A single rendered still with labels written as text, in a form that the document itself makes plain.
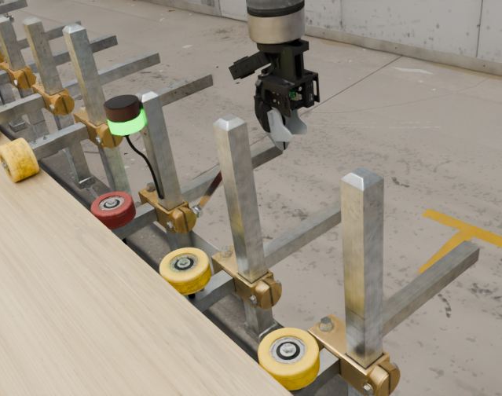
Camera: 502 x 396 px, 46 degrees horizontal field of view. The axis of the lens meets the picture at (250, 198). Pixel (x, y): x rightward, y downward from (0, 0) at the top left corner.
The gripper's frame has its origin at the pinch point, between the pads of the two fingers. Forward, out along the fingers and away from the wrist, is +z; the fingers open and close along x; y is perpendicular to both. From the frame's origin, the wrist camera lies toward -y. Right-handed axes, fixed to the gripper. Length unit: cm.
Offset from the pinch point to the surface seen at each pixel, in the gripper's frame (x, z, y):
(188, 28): 194, 99, -336
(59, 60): -3, 4, -92
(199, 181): -7.3, 12.5, -18.5
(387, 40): 240, 91, -169
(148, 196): -18.2, 11.5, -20.8
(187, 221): -16.4, 13.9, -10.6
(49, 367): -52, 8, 9
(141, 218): -22.3, 13.2, -17.7
